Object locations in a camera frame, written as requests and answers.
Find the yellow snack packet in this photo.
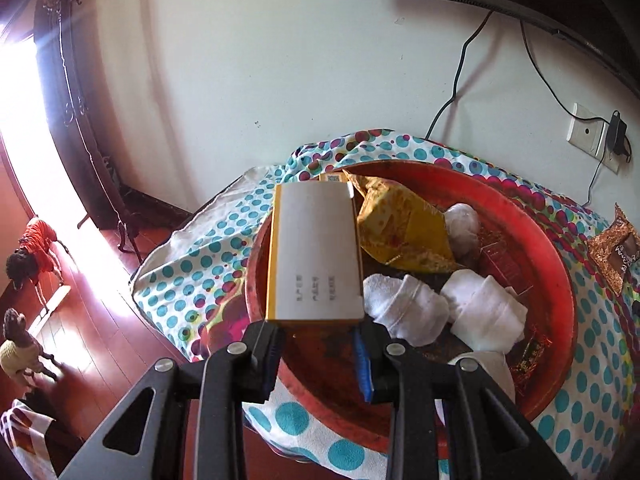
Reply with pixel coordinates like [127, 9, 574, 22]
[342, 170, 458, 273]

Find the white tissue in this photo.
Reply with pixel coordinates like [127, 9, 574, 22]
[362, 272, 451, 347]
[440, 268, 529, 352]
[435, 350, 516, 423]

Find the black adapter cable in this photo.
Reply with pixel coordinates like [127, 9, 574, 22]
[582, 157, 606, 206]

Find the yellow and white carton box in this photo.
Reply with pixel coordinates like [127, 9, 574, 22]
[264, 181, 365, 325]

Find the dog in yellow clothes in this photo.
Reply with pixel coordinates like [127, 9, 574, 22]
[0, 308, 63, 391]

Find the red round basin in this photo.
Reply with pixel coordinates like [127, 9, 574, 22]
[245, 160, 581, 453]

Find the dark wooden coat rack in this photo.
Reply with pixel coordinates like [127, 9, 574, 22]
[32, 0, 146, 256]

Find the black power adapter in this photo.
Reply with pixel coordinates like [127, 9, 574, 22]
[606, 111, 632, 163]

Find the dog in orange clothes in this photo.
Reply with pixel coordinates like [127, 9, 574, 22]
[6, 216, 71, 311]

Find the brown snack bag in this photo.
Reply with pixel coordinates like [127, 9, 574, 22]
[586, 203, 640, 296]

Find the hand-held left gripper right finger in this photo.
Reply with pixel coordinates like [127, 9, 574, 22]
[350, 322, 573, 480]

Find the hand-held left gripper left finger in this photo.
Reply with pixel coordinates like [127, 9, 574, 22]
[57, 320, 286, 480]

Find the black monitor cable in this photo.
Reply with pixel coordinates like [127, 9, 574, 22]
[425, 10, 496, 141]

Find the polka dot cloth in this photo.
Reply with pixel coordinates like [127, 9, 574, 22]
[132, 127, 640, 480]

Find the red candy wrapper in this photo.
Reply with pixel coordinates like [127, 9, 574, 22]
[510, 337, 551, 376]

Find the clear plastic bag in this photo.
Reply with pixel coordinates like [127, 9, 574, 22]
[442, 202, 483, 261]

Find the brown white patterned cloth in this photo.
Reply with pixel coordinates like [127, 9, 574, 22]
[0, 399, 58, 480]

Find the yellow barcode carton box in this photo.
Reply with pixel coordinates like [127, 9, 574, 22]
[319, 171, 357, 200]

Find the black plug cable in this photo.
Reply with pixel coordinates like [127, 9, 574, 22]
[520, 20, 608, 123]

